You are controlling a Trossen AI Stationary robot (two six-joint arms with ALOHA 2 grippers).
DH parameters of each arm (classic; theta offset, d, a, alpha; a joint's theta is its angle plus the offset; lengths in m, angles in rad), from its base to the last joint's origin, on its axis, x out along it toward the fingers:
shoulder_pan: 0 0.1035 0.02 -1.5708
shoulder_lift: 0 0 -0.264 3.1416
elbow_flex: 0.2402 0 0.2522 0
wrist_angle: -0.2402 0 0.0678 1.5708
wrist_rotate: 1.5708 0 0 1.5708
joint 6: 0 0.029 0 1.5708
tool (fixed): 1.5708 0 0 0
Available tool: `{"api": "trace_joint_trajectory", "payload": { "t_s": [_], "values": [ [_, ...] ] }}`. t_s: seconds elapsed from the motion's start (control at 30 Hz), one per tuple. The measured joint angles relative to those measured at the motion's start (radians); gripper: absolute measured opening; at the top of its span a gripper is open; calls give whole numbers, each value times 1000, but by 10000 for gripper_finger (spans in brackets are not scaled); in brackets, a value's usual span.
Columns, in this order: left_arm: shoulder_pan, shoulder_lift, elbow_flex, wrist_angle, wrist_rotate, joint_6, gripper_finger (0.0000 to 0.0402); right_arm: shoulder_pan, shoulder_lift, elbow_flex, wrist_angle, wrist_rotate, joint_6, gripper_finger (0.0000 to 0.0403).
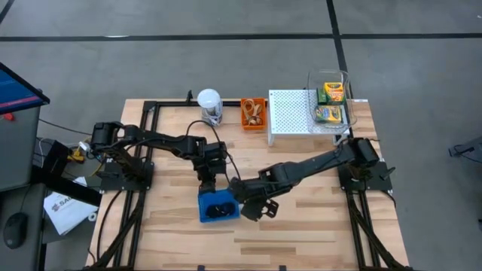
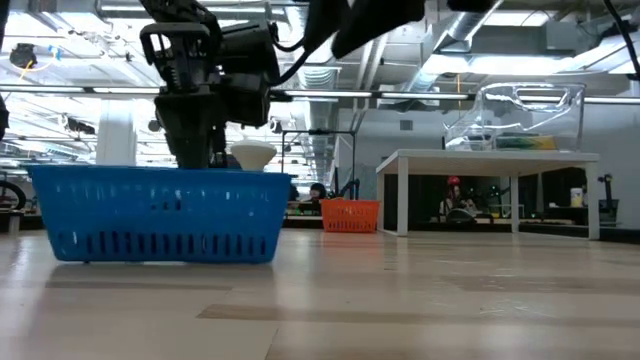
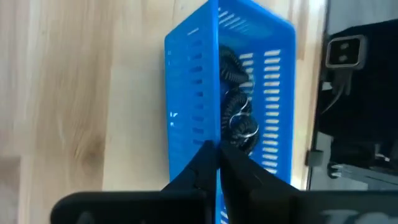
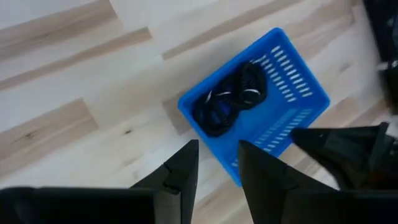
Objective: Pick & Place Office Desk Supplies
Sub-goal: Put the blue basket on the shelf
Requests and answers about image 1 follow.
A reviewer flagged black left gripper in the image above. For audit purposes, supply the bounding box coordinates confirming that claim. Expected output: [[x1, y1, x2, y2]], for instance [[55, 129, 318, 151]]
[[194, 159, 229, 195]]

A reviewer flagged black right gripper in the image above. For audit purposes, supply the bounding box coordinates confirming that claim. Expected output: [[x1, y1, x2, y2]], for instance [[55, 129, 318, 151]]
[[227, 175, 275, 223]]

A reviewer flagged blue plastic basket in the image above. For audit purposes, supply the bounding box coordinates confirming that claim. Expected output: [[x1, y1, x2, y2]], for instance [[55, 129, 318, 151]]
[[197, 188, 241, 224]]

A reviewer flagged orange plastic basket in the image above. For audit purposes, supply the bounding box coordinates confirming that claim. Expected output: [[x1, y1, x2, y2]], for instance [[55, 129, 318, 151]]
[[240, 97, 268, 132]]

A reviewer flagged clear plastic bin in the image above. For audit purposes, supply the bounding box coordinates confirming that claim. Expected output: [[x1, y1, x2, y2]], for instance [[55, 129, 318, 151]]
[[306, 68, 358, 134]]

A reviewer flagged dark grey desk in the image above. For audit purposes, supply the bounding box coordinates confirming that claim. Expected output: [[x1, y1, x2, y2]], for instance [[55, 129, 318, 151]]
[[0, 183, 48, 271]]

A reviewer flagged white mushroom lamp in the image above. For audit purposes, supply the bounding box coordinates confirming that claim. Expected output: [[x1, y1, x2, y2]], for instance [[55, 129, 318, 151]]
[[196, 87, 224, 128]]

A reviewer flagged white perforated metal shelf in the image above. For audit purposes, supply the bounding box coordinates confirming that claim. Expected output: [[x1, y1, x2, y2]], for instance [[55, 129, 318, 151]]
[[267, 88, 351, 147]]

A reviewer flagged yellow connector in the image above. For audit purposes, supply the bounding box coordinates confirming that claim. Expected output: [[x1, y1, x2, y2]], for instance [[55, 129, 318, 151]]
[[66, 145, 91, 164]]

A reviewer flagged white printed booklet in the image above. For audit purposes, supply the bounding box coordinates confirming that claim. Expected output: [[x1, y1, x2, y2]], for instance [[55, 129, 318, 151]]
[[43, 176, 100, 236]]

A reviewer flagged black stand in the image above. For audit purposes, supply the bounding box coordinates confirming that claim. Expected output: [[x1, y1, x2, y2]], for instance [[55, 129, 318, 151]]
[[29, 139, 103, 208]]

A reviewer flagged grey cabinet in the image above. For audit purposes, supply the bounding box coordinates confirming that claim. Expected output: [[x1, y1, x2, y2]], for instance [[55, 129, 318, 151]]
[[0, 105, 42, 193]]

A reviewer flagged black computer mouse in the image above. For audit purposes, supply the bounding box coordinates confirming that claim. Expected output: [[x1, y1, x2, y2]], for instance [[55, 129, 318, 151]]
[[2, 212, 29, 250]]

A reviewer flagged monitor with blue screen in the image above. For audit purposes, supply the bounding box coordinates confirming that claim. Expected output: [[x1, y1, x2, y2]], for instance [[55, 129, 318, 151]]
[[0, 62, 51, 116]]

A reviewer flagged dark grey chair base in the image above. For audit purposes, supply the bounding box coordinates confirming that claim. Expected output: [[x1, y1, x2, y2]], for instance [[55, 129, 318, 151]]
[[447, 135, 482, 159]]

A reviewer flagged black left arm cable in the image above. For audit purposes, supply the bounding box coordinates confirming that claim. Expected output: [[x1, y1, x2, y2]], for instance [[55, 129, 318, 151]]
[[184, 119, 243, 182]]

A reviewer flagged white lamp cord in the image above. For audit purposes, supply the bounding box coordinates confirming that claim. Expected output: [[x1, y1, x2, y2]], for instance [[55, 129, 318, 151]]
[[200, 107, 224, 128]]

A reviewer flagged black aluminium rig frame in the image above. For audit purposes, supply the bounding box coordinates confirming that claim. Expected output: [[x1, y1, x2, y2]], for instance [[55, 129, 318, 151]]
[[81, 98, 415, 271]]

